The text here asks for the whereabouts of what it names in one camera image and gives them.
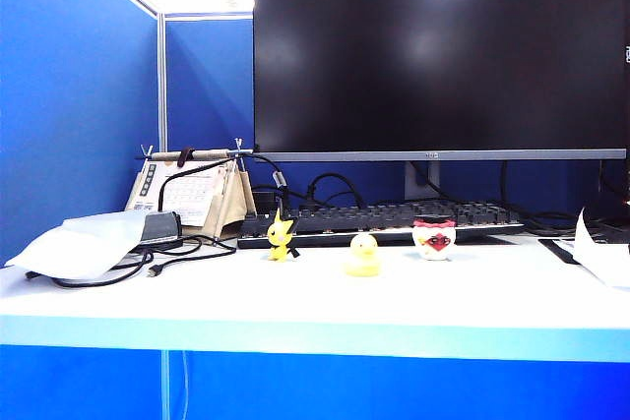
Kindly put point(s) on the white and red doll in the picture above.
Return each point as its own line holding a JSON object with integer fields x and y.
{"x": 433, "y": 243}

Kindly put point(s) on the yellow pointy-eared mouse figure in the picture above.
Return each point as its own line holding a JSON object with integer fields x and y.
{"x": 279, "y": 242}

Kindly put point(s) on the black mechanical keyboard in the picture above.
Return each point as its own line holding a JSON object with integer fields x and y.
{"x": 374, "y": 223}

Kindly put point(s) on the beige fabric hanging organizer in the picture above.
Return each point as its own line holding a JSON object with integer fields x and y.
{"x": 236, "y": 203}

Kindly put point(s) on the yellow rubber duck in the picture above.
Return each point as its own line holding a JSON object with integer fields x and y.
{"x": 363, "y": 257}

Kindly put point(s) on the wooden rod with metal clips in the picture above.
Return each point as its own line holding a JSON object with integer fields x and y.
{"x": 207, "y": 154}

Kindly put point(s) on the white desk calendar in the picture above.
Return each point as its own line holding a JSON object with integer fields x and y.
{"x": 189, "y": 196}

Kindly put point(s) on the black grey adapter hub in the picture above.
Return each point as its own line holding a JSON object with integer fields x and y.
{"x": 160, "y": 228}

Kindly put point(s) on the large black computer monitor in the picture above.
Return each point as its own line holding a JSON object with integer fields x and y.
{"x": 433, "y": 51}

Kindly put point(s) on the white plastic bag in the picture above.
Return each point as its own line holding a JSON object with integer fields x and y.
{"x": 79, "y": 243}

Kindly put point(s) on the black flat pad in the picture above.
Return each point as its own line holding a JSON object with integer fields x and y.
{"x": 558, "y": 249}

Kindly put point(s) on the white paper sheet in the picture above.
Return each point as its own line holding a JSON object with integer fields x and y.
{"x": 603, "y": 253}

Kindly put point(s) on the silver partition post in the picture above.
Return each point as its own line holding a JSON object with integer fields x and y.
{"x": 162, "y": 80}

